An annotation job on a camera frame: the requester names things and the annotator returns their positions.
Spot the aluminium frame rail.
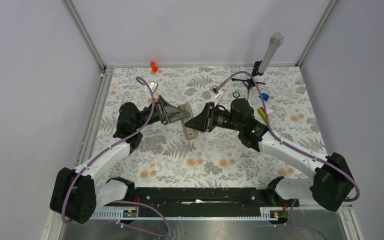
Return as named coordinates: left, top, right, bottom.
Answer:
left=47, top=0, right=115, bottom=240

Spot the white remote control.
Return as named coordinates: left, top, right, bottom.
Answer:
left=178, top=103, right=199, bottom=141

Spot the red plastic block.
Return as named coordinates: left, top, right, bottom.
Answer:
left=150, top=61, right=159, bottom=72

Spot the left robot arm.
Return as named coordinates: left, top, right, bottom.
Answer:
left=49, top=96, right=192, bottom=224

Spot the grey microphone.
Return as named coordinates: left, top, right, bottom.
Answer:
left=257, top=32, right=284, bottom=76

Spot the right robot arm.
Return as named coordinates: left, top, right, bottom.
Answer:
left=185, top=98, right=360, bottom=212

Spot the floral patterned table mat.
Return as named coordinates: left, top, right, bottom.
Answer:
left=93, top=67, right=326, bottom=188

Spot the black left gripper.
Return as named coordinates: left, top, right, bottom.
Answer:
left=134, top=95, right=190, bottom=130

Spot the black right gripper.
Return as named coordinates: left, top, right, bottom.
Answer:
left=185, top=101, right=243, bottom=132

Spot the blue plastic cap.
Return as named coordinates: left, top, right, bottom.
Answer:
left=261, top=92, right=270, bottom=102

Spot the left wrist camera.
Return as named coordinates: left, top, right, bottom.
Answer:
left=145, top=81, right=159, bottom=98

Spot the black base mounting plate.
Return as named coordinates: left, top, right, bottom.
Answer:
left=107, top=187, right=300, bottom=214

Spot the black microphone tripod stand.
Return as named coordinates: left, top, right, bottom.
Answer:
left=231, top=60, right=266, bottom=100

